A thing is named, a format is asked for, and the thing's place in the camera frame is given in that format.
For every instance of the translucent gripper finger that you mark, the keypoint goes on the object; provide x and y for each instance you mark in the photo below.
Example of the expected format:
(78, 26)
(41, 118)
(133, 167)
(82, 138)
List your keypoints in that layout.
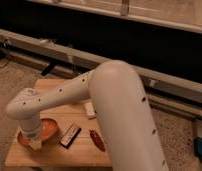
(35, 144)

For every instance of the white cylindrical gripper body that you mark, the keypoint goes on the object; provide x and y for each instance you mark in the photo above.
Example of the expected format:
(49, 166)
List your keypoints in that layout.
(31, 128)

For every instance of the orange ceramic bowl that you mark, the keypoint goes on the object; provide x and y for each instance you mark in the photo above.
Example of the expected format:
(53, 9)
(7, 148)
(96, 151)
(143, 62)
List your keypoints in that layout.
(49, 129)

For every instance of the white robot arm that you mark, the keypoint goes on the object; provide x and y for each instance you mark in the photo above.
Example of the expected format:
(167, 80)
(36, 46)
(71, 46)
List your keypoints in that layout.
(123, 113)

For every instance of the wooden table board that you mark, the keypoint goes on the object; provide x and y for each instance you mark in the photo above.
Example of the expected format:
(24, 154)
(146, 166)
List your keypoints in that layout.
(81, 153)

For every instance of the white tube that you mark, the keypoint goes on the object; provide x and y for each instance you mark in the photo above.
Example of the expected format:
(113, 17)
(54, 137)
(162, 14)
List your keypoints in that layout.
(90, 112)

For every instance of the brown snack bar wrapper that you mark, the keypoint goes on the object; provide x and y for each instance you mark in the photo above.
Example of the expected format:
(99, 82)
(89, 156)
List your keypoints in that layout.
(97, 140)

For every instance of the blue object on floor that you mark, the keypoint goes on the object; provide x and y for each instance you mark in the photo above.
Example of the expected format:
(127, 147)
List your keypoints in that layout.
(198, 146)

